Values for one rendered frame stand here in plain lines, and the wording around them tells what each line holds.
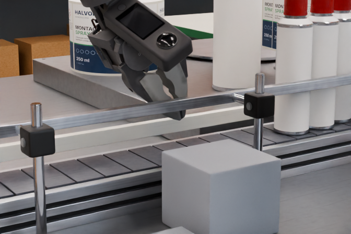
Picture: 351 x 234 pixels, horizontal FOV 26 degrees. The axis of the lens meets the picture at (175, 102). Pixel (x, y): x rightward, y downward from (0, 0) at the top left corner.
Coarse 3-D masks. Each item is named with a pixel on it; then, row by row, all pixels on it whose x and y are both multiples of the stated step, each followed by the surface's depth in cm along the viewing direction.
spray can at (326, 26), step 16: (320, 0) 109; (320, 16) 110; (320, 32) 109; (336, 32) 110; (320, 48) 110; (336, 48) 111; (320, 64) 110; (336, 64) 112; (320, 96) 111; (320, 112) 112; (320, 128) 113
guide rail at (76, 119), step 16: (304, 80) 108; (320, 80) 108; (336, 80) 110; (192, 96) 98; (208, 96) 98; (224, 96) 99; (80, 112) 89; (96, 112) 90; (112, 112) 91; (128, 112) 92; (144, 112) 93; (160, 112) 94; (0, 128) 83
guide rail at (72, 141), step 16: (208, 112) 109; (224, 112) 110; (240, 112) 112; (112, 128) 100; (128, 128) 102; (144, 128) 103; (160, 128) 104; (176, 128) 106; (192, 128) 107; (0, 144) 93; (16, 144) 93; (64, 144) 97; (80, 144) 98; (96, 144) 99; (0, 160) 92
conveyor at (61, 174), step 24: (168, 144) 106; (192, 144) 106; (264, 144) 106; (24, 168) 95; (48, 168) 95; (72, 168) 95; (96, 168) 95; (120, 168) 95; (144, 168) 95; (0, 192) 87; (24, 192) 87
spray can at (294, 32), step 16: (288, 0) 107; (304, 0) 107; (288, 16) 107; (304, 16) 107; (288, 32) 107; (304, 32) 107; (288, 48) 107; (304, 48) 107; (288, 64) 108; (304, 64) 108; (288, 80) 108; (288, 96) 109; (304, 96) 109; (288, 112) 109; (304, 112) 109; (288, 128) 110; (304, 128) 110
